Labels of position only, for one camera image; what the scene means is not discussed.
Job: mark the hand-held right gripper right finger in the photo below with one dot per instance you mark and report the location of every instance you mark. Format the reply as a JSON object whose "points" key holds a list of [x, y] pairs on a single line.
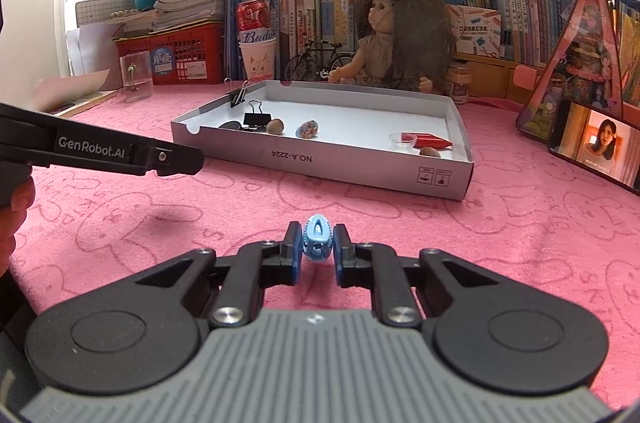
{"points": [[338, 260]]}

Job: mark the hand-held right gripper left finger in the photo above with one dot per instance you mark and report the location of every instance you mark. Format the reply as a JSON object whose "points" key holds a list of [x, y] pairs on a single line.
{"points": [[298, 258]]}

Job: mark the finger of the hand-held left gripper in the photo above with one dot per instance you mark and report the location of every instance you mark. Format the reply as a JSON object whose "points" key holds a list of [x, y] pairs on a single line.
{"points": [[177, 160]]}

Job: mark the light blue plastic clip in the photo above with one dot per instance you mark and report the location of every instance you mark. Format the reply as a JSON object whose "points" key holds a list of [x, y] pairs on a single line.
{"points": [[317, 238]]}

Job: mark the large black binder clip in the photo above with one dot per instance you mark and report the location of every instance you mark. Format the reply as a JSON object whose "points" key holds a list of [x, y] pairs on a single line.
{"points": [[257, 120]]}

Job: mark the large brown acorn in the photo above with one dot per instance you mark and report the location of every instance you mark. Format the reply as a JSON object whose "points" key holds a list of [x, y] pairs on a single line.
{"points": [[275, 127]]}

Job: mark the blue hair clip with figure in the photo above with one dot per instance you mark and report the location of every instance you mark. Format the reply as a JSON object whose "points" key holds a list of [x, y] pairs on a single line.
{"points": [[307, 129]]}

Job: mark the white cardboard box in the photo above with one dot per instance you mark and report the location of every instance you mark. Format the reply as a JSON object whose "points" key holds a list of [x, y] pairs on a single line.
{"points": [[360, 118]]}

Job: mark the red capsule with clear cap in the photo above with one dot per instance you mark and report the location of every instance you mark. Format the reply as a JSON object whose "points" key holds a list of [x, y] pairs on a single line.
{"points": [[417, 136]]}

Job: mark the person's left hand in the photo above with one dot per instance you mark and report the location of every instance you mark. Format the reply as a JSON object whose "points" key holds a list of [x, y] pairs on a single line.
{"points": [[15, 228]]}

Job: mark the brown paper notebook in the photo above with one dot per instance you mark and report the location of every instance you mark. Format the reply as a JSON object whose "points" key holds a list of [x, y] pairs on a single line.
{"points": [[75, 95]]}

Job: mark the small black binder clip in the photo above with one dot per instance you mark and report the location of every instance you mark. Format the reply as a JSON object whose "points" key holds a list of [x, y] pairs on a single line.
{"points": [[236, 95]]}

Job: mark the clear glass mug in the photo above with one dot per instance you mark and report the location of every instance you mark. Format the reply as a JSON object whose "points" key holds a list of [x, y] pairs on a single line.
{"points": [[136, 78]]}

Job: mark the large red plastic basket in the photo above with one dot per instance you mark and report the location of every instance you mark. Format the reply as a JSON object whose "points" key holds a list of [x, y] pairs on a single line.
{"points": [[200, 53]]}

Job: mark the white cat print paper cup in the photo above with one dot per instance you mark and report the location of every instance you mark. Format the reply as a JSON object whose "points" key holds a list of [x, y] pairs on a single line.
{"points": [[259, 60]]}

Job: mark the miniature black bicycle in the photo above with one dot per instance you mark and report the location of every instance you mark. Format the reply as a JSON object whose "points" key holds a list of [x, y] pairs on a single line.
{"points": [[296, 68]]}

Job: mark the red beer can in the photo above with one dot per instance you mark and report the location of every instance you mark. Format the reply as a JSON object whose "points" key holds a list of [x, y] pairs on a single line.
{"points": [[255, 20]]}

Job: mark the pink rabbit print tablecloth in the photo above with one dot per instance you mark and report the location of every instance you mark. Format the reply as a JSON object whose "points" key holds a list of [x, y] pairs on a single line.
{"points": [[500, 228]]}

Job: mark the row of upright books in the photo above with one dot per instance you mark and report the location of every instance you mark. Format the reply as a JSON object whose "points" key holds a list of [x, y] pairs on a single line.
{"points": [[315, 13]]}

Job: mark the stack of tape rolls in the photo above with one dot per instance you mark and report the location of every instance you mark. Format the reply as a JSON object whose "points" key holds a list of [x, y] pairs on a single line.
{"points": [[459, 85]]}

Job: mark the curly haired doll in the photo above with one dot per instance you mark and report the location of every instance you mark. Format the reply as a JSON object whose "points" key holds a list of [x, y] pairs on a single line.
{"points": [[400, 33]]}

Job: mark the wooden drawer box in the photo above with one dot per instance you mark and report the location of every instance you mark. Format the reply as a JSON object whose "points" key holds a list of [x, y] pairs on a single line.
{"points": [[500, 78]]}

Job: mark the colourful stationery box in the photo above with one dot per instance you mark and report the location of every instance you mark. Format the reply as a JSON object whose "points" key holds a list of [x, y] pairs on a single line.
{"points": [[475, 30]]}

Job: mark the black smartphone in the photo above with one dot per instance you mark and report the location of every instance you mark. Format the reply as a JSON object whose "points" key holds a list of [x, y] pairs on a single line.
{"points": [[595, 143]]}

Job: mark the pink triangular dollhouse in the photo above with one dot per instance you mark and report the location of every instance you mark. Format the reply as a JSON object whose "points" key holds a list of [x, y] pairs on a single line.
{"points": [[580, 53]]}

